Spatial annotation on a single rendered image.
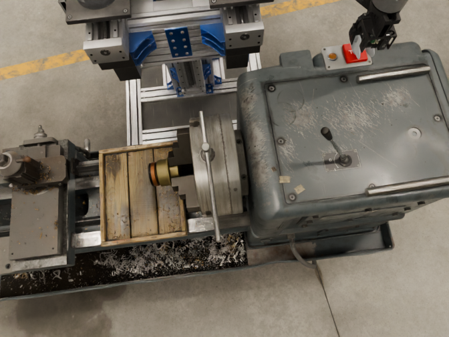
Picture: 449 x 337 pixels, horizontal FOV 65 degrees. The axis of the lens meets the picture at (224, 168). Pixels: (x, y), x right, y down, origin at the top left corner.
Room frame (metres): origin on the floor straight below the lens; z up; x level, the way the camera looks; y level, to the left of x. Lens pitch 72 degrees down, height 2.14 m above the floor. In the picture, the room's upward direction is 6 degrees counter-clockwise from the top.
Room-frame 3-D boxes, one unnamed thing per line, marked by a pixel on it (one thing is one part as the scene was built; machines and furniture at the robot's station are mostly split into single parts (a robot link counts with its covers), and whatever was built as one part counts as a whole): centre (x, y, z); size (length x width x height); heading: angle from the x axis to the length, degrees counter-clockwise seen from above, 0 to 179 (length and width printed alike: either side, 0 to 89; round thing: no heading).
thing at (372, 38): (0.56, -0.41, 1.42); 0.09 x 0.08 x 0.12; 1
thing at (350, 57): (0.59, -0.41, 1.26); 0.06 x 0.06 x 0.02; 1
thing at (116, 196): (0.34, 0.31, 0.89); 0.36 x 0.30 x 0.04; 1
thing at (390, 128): (0.38, -0.37, 1.06); 0.59 x 0.48 x 0.39; 91
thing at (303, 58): (0.58, -0.24, 1.24); 0.09 x 0.08 x 0.03; 91
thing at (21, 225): (0.35, 0.66, 0.95); 0.43 x 0.17 x 0.05; 1
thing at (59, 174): (0.42, 0.63, 0.99); 0.20 x 0.10 x 0.05; 91
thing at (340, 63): (0.58, -0.39, 1.23); 0.13 x 0.08 x 0.05; 91
